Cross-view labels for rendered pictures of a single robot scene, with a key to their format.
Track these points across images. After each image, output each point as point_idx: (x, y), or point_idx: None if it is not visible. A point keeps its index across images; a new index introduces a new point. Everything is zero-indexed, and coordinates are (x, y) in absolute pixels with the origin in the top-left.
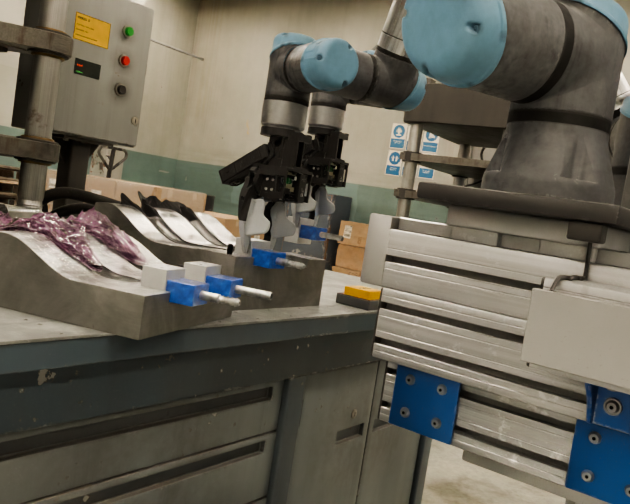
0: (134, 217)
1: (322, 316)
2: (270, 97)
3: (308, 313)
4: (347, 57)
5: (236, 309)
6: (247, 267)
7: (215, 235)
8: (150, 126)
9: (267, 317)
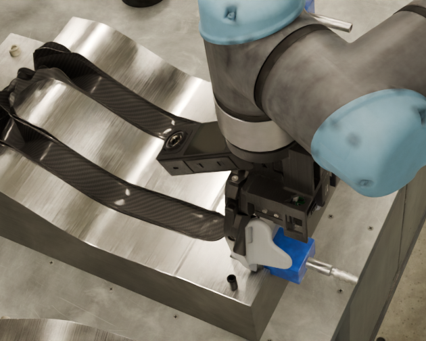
0: (31, 192)
1: (375, 241)
2: (233, 115)
3: (353, 243)
4: (421, 140)
5: (266, 327)
6: (266, 287)
7: (143, 95)
8: None
9: (317, 334)
